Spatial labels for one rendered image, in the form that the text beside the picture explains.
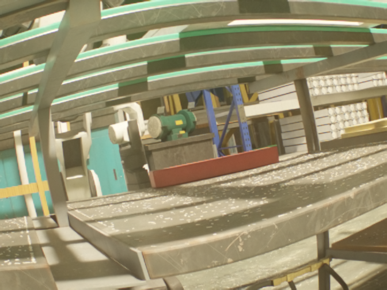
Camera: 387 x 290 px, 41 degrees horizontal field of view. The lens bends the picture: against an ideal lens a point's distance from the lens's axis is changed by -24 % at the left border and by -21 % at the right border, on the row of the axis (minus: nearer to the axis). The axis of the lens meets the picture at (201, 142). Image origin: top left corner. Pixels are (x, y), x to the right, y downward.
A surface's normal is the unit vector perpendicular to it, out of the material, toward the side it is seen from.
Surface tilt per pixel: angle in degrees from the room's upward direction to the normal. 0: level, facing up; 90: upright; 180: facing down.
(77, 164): 131
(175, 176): 90
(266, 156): 90
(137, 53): 90
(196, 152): 90
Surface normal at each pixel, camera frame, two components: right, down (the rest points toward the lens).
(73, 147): 0.36, 0.60
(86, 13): 0.32, -0.07
